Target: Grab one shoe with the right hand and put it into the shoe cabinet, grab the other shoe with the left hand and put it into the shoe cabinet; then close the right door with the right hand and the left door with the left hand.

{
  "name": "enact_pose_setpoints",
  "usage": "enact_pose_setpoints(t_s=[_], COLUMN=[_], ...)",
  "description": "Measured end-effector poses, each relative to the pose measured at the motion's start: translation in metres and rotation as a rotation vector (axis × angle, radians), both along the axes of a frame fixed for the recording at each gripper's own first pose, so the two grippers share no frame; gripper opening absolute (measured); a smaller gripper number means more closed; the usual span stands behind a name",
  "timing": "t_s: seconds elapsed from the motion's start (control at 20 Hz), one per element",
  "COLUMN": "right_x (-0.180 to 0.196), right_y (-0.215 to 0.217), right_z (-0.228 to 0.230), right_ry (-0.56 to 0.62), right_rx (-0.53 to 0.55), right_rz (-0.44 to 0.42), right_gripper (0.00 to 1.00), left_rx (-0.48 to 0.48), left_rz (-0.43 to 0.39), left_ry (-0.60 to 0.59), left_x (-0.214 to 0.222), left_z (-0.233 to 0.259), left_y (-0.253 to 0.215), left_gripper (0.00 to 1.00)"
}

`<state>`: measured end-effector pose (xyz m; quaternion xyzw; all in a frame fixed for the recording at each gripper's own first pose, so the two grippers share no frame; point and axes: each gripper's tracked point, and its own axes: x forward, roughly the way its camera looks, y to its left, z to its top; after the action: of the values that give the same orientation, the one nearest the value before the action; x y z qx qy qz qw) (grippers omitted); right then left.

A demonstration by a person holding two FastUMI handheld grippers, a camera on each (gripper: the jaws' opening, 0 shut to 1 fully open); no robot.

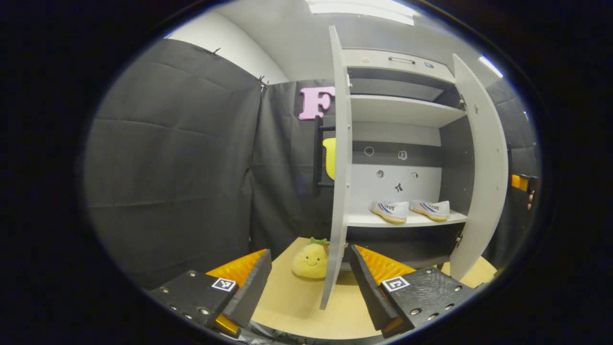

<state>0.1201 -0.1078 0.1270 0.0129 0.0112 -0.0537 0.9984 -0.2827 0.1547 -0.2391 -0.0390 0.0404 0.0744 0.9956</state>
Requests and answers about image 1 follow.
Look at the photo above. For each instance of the grey shoe cabinet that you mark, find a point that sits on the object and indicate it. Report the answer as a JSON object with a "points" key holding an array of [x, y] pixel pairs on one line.
{"points": [[397, 110]]}

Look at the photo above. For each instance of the small ceiling light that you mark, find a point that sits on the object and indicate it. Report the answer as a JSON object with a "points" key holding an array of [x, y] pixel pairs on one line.
{"points": [[491, 66]]}

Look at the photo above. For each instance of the white canvas shoe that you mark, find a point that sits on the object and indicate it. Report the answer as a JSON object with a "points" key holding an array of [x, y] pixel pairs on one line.
{"points": [[390, 211], [431, 209]]}

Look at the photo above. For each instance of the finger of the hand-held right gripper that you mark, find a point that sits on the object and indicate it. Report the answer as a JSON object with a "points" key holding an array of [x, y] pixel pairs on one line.
{"points": [[518, 183]]}

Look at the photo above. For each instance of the large ceiling light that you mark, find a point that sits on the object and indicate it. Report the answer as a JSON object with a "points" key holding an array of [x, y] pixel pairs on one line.
{"points": [[359, 9]]}

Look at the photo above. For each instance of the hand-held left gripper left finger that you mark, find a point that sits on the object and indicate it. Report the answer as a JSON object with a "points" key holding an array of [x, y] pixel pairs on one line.
{"points": [[249, 292]]}

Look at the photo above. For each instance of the black metal rack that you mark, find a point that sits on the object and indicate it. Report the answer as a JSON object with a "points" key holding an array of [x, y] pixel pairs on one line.
{"points": [[318, 143]]}

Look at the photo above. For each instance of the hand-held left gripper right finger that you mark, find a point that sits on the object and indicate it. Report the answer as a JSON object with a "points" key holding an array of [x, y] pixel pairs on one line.
{"points": [[371, 292]]}

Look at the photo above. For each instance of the yellow pineapple plush toy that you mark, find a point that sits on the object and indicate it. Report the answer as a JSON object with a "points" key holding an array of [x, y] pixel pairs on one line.
{"points": [[310, 261]]}

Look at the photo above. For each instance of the grey cabinet door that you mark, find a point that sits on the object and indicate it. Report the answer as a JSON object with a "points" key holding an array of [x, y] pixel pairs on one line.
{"points": [[341, 167], [486, 167]]}

